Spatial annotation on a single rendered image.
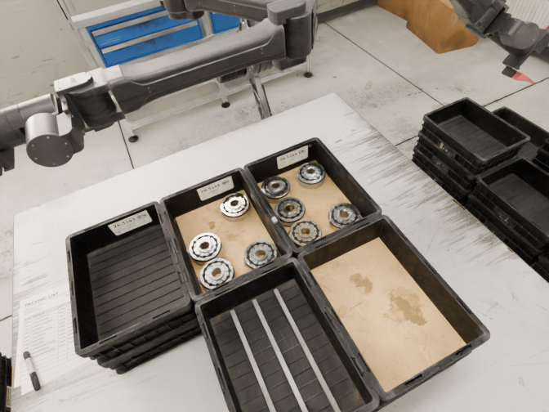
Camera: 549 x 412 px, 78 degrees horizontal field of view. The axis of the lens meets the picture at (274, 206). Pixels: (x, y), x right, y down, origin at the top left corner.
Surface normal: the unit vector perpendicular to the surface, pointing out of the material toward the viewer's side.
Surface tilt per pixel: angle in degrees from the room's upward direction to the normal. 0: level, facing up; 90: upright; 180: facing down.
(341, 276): 0
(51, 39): 90
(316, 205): 0
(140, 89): 90
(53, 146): 90
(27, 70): 90
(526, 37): 72
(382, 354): 0
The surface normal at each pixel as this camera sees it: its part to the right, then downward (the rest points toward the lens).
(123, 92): 0.45, 0.68
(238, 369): -0.09, -0.61
